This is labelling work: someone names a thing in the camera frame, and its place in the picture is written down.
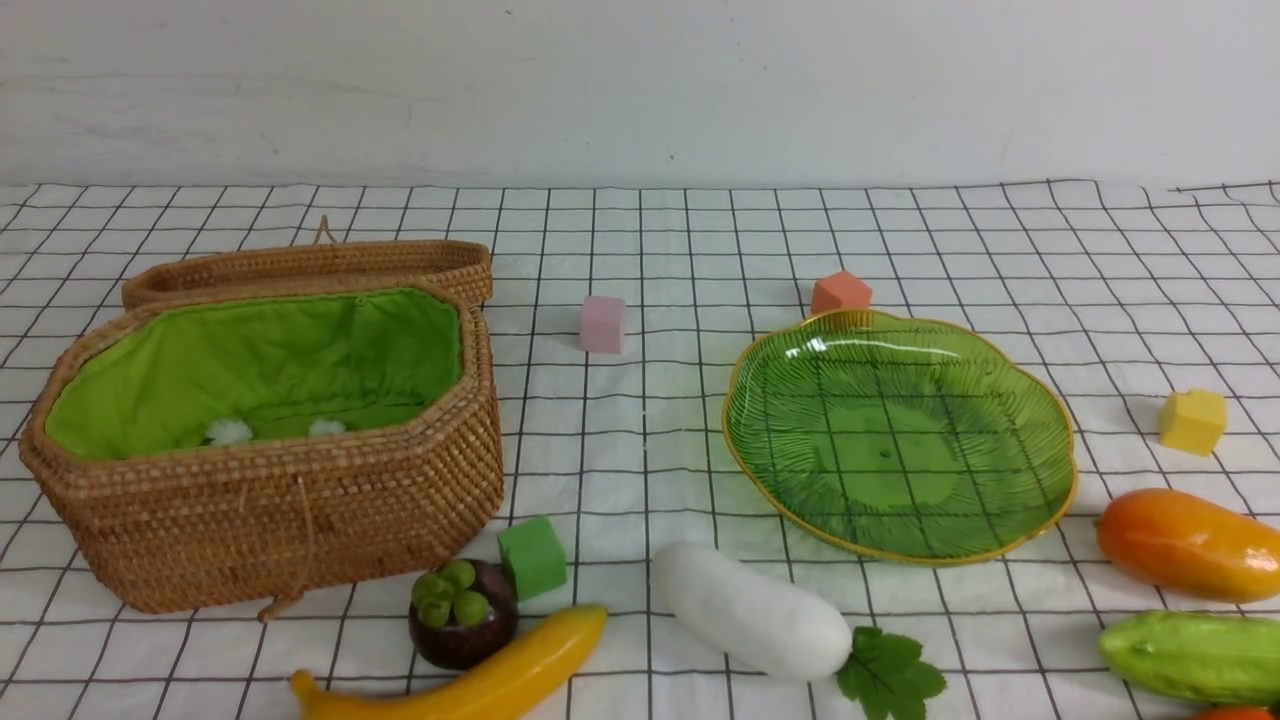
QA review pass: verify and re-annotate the white toy radish with leaf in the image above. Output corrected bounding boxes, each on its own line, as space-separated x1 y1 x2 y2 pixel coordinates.
650 542 948 719

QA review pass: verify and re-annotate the dark purple toy mangosteen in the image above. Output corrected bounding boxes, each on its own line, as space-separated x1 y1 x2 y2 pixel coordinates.
408 559 520 671

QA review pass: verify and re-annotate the yellow toy banana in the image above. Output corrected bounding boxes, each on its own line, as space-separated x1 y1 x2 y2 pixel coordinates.
289 603 609 719

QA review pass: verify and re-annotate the orange yellow toy mango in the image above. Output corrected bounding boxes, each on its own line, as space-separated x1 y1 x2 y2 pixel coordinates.
1094 488 1279 605

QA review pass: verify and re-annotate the green toy cucumber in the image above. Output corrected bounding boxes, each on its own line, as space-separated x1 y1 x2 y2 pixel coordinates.
1098 610 1279 706

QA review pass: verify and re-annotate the orange toy carrot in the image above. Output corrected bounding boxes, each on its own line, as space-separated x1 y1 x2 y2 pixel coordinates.
1190 705 1279 720

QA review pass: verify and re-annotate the checkered white tablecloth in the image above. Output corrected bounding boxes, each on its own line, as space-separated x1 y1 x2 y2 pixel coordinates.
1 179 1279 719

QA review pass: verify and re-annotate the pink foam cube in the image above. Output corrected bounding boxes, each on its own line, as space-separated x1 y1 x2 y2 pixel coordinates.
579 295 627 355

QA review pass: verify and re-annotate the orange foam cube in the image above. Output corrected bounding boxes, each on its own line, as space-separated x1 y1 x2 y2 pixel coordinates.
809 270 874 316

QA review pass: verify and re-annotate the green foam cube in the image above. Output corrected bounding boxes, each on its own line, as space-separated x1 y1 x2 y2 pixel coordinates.
497 515 568 602

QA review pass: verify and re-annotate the green glass leaf plate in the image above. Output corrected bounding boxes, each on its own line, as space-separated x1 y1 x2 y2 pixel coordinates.
721 309 1079 568

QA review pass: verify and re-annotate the woven wicker basket lid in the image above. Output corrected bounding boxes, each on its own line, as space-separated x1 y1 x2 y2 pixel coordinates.
122 217 494 309

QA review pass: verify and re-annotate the woven wicker basket green lining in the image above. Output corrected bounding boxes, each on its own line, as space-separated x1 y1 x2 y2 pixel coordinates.
20 275 506 621

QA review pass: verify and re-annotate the yellow foam cube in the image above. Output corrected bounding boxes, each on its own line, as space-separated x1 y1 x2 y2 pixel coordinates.
1158 388 1228 457

